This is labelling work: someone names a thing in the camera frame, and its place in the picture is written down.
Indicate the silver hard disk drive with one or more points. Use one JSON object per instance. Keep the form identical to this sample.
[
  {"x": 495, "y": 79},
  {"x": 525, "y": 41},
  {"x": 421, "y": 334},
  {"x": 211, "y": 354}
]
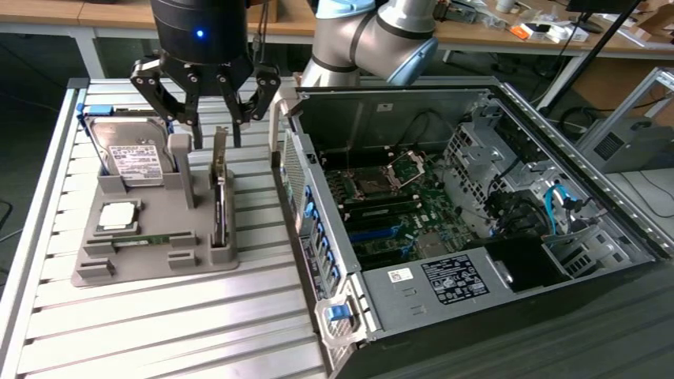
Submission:
[{"x": 126, "y": 138}]

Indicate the blue disk caddy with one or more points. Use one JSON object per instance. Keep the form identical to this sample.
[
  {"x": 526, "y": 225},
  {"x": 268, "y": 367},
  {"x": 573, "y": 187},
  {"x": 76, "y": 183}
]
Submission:
[{"x": 100, "y": 109}]

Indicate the open black PC case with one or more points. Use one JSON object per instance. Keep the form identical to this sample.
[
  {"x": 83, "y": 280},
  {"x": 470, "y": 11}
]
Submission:
[{"x": 474, "y": 347}]

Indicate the green motherboard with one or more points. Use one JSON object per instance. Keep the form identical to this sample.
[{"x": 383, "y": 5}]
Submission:
[{"x": 437, "y": 213}]

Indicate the black RAM stick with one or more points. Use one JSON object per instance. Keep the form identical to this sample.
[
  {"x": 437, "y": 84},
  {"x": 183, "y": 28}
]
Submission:
[{"x": 385, "y": 209}]

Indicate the grey parts rack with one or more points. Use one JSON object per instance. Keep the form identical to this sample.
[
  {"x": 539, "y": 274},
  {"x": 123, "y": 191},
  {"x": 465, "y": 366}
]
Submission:
[{"x": 158, "y": 221}]

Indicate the grey power supply unit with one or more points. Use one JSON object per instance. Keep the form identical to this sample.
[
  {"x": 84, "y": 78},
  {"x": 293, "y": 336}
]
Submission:
[{"x": 410, "y": 300}]

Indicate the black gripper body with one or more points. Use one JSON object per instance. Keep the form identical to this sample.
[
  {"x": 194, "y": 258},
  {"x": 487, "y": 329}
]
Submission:
[{"x": 200, "y": 43}]

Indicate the silver disk bay cage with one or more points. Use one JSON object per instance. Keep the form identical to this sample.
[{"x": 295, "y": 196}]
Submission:
[{"x": 495, "y": 166}]

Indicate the black tripod pole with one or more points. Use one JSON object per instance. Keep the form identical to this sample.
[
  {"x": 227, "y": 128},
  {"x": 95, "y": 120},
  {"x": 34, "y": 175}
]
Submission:
[{"x": 594, "y": 51}]

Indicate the silver disk bay bracket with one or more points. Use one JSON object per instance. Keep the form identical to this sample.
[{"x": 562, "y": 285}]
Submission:
[{"x": 579, "y": 252}]

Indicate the low-profile graphics card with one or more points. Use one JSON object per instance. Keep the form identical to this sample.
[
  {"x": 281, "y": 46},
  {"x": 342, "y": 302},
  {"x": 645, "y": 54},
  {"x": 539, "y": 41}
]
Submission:
[{"x": 220, "y": 205}]

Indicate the green RAM stick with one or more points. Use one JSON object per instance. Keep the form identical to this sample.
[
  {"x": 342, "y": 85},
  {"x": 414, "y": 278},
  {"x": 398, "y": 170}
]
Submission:
[{"x": 147, "y": 239}]

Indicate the small orange box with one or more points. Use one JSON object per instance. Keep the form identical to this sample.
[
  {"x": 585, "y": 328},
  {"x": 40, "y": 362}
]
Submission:
[{"x": 521, "y": 32}]

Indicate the blue case latch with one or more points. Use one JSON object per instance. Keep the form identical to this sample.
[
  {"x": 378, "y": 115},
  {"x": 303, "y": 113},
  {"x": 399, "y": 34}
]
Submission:
[{"x": 335, "y": 314}]

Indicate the CPU socket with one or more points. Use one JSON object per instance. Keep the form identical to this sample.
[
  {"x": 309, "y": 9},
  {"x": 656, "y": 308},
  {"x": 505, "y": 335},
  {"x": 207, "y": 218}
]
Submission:
[{"x": 374, "y": 183}]

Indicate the grey chipset heatsink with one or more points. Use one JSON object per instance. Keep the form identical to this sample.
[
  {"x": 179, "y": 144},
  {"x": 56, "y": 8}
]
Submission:
[{"x": 431, "y": 245}]

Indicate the silver CPU chip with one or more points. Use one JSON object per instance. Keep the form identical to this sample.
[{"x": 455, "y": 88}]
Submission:
[{"x": 118, "y": 216}]

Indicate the small white box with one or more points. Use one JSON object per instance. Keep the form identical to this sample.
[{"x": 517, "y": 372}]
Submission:
[{"x": 577, "y": 36}]

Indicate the open brown carton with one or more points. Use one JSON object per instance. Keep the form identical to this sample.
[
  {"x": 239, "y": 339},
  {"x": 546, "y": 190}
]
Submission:
[{"x": 658, "y": 19}]

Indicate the black monitor with stand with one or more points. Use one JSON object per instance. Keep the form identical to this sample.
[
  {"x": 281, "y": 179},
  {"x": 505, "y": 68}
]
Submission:
[{"x": 585, "y": 4}]

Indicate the wooden office desk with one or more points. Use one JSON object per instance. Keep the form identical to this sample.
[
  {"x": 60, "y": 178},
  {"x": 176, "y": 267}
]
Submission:
[
  {"x": 626, "y": 47},
  {"x": 106, "y": 17}
]

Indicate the metal socket cover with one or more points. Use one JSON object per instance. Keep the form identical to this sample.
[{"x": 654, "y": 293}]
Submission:
[{"x": 407, "y": 167}]

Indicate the white cup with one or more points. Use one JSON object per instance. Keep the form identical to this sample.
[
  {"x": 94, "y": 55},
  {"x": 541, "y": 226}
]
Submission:
[{"x": 505, "y": 4}]

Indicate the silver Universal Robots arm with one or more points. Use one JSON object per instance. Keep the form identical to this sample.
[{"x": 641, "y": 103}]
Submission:
[{"x": 390, "y": 35}]

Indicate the grey metal component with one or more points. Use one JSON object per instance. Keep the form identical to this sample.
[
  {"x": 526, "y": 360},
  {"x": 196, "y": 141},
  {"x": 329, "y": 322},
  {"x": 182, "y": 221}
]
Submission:
[{"x": 463, "y": 12}]

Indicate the closed cardboard box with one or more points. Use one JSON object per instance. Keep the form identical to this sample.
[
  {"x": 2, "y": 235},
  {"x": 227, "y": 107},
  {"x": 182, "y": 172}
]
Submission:
[{"x": 270, "y": 13}]

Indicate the grey equipment box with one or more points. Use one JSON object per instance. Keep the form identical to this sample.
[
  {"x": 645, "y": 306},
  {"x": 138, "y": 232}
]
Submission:
[{"x": 632, "y": 146}]

